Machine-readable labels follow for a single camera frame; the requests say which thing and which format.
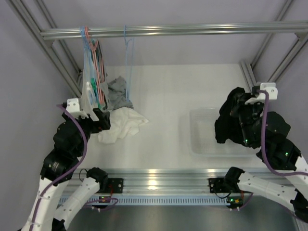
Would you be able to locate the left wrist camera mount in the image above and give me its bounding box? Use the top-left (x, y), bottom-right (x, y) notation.
top-left (66, 98), bottom-right (98, 121)

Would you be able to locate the aluminium hanging rail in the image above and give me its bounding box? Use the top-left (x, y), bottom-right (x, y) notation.
top-left (39, 21), bottom-right (308, 40)

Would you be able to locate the right aluminium frame post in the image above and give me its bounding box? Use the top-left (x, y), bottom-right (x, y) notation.
top-left (238, 0), bottom-right (308, 90)

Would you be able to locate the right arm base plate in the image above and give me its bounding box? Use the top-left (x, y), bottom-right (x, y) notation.
top-left (208, 178), bottom-right (238, 193)

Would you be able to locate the perforated cable duct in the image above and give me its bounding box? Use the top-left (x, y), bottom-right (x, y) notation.
top-left (57, 195), bottom-right (244, 205)

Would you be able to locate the left aluminium frame post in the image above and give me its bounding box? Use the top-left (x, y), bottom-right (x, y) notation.
top-left (6, 0), bottom-right (82, 97)

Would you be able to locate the white plastic basket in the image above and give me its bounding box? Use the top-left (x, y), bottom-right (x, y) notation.
top-left (189, 107), bottom-right (254, 158)

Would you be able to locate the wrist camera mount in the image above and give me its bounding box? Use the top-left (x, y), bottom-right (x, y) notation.
top-left (245, 82), bottom-right (278, 104)
top-left (66, 98), bottom-right (98, 121)

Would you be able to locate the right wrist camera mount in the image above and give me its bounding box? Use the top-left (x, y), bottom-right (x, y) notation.
top-left (245, 82), bottom-right (278, 104)

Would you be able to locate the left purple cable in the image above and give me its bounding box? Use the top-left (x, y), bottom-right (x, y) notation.
top-left (28, 103), bottom-right (119, 231)

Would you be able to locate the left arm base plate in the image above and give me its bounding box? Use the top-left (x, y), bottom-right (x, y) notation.
top-left (98, 178), bottom-right (124, 194)

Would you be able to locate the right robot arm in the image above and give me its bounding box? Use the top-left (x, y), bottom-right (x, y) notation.
top-left (220, 90), bottom-right (308, 222)

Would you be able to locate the black tank top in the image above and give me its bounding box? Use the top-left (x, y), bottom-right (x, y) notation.
top-left (214, 87), bottom-right (245, 146)

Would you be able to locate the white garment pile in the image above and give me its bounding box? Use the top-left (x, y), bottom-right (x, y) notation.
top-left (81, 81), bottom-right (149, 144)

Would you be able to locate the aluminium frame post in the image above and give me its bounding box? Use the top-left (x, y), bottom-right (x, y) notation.
top-left (238, 0), bottom-right (308, 90)
top-left (6, 0), bottom-right (82, 97)

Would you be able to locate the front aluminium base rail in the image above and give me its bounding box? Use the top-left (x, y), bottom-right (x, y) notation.
top-left (105, 167), bottom-right (229, 195)

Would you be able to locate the grey garment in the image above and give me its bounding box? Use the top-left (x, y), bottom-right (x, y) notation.
top-left (100, 76), bottom-right (133, 111)

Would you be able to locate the bundle of coloured hangers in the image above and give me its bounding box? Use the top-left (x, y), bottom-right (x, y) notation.
top-left (80, 26), bottom-right (107, 110)

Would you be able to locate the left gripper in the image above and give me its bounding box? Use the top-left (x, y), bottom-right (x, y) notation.
top-left (63, 107), bottom-right (110, 157)

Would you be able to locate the light blue wire hanger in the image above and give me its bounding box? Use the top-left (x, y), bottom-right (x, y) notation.
top-left (123, 25), bottom-right (135, 102)

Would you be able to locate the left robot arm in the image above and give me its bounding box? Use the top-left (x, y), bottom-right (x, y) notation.
top-left (21, 105), bottom-right (111, 231)

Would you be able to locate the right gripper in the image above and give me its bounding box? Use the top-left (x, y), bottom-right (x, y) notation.
top-left (229, 91), bottom-right (263, 147)

